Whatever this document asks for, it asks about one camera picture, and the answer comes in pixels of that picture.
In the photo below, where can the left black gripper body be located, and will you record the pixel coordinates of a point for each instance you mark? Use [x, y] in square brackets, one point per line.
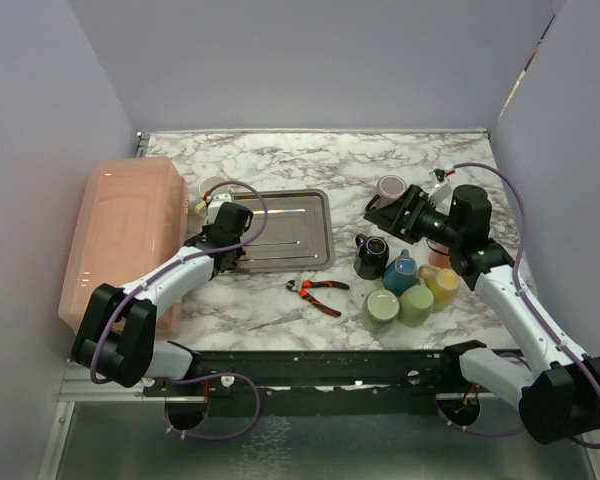
[238, 252]

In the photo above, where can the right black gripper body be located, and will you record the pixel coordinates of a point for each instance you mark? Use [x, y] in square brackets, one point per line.
[436, 225]

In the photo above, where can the yellow-green faceted mug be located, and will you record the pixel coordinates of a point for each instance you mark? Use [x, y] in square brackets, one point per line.
[210, 186]

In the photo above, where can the lilac wavy-pattern mug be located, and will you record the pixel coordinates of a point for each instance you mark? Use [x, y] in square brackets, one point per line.
[388, 190]

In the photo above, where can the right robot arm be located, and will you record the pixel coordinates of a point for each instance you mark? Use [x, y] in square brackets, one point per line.
[557, 395]

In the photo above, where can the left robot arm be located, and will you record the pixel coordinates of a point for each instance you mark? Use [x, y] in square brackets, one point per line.
[116, 339]

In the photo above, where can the light pink mug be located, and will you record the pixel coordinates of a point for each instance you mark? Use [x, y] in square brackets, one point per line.
[438, 255]

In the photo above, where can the black glossy mug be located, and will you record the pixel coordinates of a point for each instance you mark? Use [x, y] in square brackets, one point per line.
[372, 256]

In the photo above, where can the blue mug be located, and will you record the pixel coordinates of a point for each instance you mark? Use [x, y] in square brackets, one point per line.
[400, 274]

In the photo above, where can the yellow mug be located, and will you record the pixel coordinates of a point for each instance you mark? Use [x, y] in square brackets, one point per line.
[444, 284]

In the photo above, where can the green tilted mug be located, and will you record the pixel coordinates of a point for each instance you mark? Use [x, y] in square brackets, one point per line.
[416, 305]

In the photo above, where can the pale green upright mug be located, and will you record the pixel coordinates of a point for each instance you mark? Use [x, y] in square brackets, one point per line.
[381, 307]

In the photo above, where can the silver metal tray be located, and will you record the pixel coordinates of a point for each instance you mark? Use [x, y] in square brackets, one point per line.
[297, 237]

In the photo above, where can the pink plastic storage box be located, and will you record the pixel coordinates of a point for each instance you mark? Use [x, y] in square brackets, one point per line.
[132, 219]

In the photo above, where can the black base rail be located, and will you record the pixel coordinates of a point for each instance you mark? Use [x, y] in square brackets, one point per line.
[318, 383]

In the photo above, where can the aluminium frame rail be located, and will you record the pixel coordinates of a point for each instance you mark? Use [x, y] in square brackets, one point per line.
[76, 386]

